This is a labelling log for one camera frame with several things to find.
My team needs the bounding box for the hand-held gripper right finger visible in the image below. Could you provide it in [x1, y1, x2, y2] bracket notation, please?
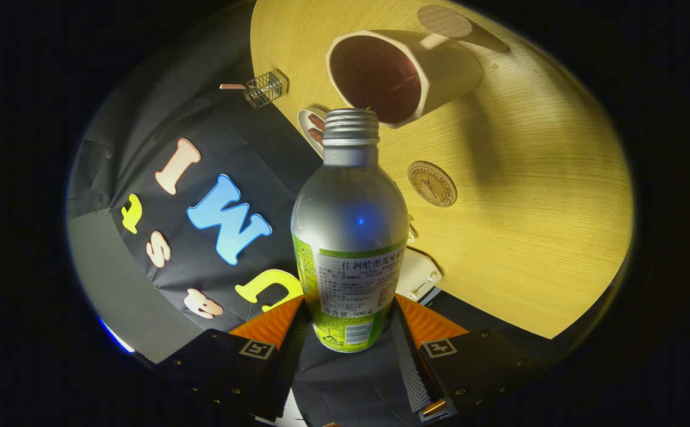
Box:
[390, 294, 535, 423]

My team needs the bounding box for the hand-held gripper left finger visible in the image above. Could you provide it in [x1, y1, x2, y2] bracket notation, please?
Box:
[155, 295, 310, 423]

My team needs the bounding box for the silver juice bottle green label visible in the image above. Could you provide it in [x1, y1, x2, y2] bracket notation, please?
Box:
[291, 109, 409, 353]

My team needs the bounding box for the round cork coaster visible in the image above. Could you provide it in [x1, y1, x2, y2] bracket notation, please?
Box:
[407, 161, 458, 208]

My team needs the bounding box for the beige cup with wooden handle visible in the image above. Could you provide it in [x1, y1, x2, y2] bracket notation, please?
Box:
[325, 5, 510, 129]

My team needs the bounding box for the white toaster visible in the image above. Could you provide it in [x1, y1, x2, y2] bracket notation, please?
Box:
[395, 246, 443, 302]

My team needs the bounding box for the wooden table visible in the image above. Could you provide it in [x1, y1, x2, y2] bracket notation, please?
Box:
[250, 0, 635, 340]

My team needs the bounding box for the black backdrop cloth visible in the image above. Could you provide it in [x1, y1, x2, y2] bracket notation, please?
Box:
[66, 6, 618, 427]

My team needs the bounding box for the white oval plate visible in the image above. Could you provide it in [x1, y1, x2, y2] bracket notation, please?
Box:
[297, 108, 329, 160]

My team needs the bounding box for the metal wire holder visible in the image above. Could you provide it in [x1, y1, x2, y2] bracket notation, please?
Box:
[244, 69, 290, 109]

